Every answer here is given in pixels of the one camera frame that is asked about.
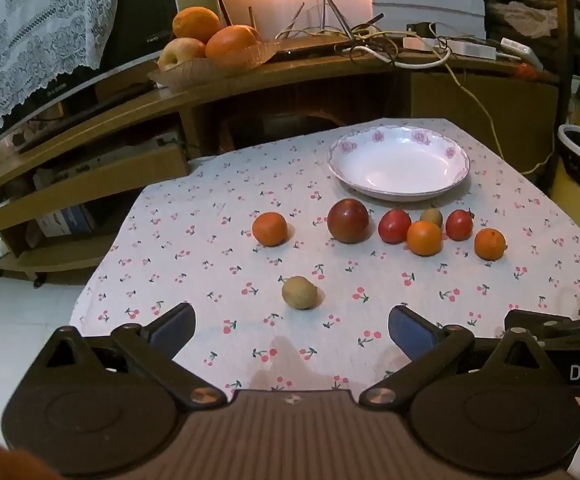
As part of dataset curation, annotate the orange mandarin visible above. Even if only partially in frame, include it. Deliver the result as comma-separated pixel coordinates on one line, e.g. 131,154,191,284
406,220,443,257
251,211,289,247
474,228,507,261

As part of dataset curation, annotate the small red tomato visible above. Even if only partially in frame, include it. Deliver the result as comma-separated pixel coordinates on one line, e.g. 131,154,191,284
445,209,473,242

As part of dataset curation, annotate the brown kiwi fruit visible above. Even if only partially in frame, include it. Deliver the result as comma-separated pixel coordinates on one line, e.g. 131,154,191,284
420,208,443,228
281,275,319,310

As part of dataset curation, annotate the large dark red tomato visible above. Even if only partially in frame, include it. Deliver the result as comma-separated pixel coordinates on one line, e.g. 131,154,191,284
327,198,369,244

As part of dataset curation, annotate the cherry print tablecloth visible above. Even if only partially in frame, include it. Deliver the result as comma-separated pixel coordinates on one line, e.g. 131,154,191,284
72,119,580,393

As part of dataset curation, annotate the white floral plate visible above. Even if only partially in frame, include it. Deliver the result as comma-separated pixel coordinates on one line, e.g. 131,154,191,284
327,126,470,203

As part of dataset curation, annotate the white power strip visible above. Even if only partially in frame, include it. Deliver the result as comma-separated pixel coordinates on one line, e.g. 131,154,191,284
403,36,497,61

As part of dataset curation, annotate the pale apple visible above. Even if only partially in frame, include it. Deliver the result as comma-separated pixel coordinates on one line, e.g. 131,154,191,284
157,37,205,72

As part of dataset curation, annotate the glass fruit bowl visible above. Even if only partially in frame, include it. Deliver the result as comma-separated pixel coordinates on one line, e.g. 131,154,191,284
148,41,280,91

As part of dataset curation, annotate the black television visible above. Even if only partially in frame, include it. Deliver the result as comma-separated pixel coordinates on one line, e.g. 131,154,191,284
0,0,176,136

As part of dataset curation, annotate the large orange on shelf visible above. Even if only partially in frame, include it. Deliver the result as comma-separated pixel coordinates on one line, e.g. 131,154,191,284
173,6,221,44

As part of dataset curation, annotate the white lace cloth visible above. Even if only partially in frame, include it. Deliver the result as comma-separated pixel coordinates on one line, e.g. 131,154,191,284
0,0,117,131

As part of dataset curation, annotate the white cable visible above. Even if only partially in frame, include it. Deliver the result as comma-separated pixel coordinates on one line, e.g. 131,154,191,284
349,34,453,71

